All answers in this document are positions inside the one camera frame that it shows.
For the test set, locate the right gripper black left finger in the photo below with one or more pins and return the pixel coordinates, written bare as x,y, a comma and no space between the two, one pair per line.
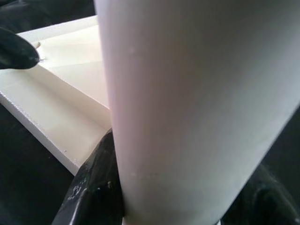
93,187

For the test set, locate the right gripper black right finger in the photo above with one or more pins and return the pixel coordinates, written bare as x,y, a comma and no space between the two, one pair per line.
269,201

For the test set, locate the white plastic children table top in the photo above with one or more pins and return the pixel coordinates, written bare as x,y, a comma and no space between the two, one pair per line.
65,98

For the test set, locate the black plastic table cover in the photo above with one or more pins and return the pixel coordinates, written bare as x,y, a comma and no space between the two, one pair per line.
25,164

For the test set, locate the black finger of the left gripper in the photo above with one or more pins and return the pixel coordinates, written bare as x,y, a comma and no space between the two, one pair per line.
16,51

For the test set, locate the white plastic table leg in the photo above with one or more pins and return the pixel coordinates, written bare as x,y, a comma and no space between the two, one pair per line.
199,105

